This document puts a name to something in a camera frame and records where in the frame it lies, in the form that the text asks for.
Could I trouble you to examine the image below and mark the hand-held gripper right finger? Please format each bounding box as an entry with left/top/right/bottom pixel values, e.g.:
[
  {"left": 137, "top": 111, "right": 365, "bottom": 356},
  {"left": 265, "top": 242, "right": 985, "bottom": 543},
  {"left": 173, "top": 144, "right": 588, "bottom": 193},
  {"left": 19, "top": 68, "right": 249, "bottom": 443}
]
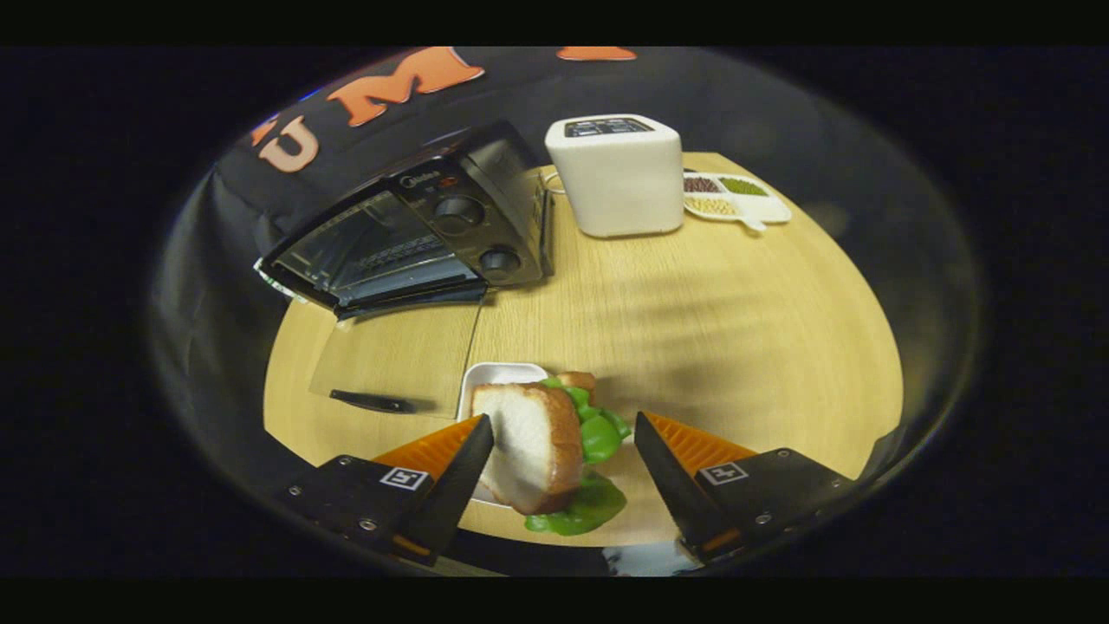
[{"left": 634, "top": 412, "right": 859, "bottom": 562}]

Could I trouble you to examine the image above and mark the white divided dish with beans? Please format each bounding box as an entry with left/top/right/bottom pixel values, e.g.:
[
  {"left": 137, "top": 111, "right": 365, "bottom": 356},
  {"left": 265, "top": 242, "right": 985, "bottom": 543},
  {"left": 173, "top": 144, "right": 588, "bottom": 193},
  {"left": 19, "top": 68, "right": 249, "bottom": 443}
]
[{"left": 682, "top": 171, "right": 792, "bottom": 232}]

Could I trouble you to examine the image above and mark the black toaster oven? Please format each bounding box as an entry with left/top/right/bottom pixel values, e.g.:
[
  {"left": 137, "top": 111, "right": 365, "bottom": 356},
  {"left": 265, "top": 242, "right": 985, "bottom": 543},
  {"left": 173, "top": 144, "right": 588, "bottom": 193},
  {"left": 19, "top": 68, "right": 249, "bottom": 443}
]
[{"left": 254, "top": 120, "right": 555, "bottom": 419}]

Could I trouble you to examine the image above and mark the white pop-up toaster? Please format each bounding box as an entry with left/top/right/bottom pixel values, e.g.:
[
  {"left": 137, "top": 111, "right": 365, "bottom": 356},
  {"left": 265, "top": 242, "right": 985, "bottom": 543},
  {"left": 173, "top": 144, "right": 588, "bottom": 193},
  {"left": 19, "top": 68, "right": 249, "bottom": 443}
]
[{"left": 544, "top": 114, "right": 685, "bottom": 239}]

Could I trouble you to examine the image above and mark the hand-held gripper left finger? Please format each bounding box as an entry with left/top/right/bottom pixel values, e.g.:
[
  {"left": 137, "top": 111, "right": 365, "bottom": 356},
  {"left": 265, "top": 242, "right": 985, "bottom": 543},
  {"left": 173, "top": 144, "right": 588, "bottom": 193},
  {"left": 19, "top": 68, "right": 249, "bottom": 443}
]
[{"left": 282, "top": 414, "right": 495, "bottom": 569}]

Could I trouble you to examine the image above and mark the lettuce sandwich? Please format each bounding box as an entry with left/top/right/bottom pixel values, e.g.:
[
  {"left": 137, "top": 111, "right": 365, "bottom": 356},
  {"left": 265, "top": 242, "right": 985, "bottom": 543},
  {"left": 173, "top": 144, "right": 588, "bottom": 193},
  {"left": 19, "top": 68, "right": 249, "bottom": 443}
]
[{"left": 470, "top": 371, "right": 633, "bottom": 536}]

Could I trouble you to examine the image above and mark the black backdrop cloth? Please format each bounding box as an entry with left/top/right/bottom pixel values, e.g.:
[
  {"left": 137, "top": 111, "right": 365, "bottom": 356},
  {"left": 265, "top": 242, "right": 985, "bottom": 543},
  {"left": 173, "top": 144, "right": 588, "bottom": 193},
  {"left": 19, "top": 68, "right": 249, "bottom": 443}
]
[{"left": 152, "top": 47, "right": 867, "bottom": 469}]

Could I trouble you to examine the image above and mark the white rectangular tray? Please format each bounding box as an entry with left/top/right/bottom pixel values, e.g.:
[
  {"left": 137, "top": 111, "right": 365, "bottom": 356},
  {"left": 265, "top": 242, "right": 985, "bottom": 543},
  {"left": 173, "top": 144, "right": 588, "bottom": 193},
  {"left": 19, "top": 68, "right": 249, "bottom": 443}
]
[{"left": 457, "top": 361, "right": 550, "bottom": 509}]

